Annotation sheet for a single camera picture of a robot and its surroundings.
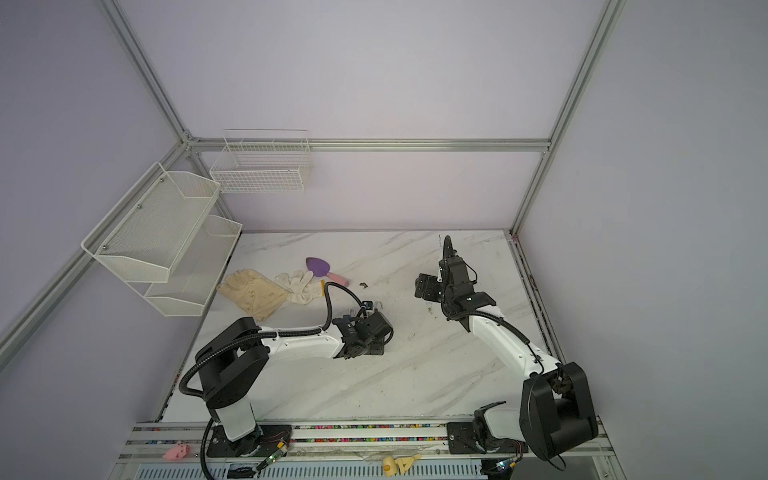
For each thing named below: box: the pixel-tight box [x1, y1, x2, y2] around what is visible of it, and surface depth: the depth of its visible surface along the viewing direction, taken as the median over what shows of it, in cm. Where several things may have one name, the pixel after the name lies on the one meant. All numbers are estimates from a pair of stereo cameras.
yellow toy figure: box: [382, 454, 422, 477], surface depth 70 cm
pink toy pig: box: [163, 444, 191, 461], surface depth 72 cm
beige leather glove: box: [217, 269, 293, 322], surface depth 104 cm
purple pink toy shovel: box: [306, 257, 349, 287], surface depth 110 cm
